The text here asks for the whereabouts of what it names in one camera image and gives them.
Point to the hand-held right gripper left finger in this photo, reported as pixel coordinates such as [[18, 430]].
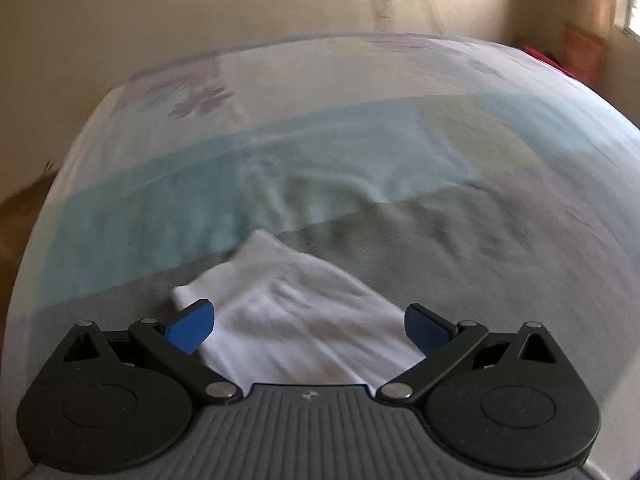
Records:
[[192, 327]]

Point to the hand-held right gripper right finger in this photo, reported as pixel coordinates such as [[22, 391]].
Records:
[[425, 329]]

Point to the white printed t-shirt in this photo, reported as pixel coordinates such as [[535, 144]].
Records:
[[300, 320]]

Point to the patchwork bed sheet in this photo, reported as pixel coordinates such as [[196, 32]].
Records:
[[325, 150]]

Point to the red object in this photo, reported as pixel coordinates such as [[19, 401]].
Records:
[[547, 60]]

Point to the striped curtain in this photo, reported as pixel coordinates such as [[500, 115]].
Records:
[[590, 35]]

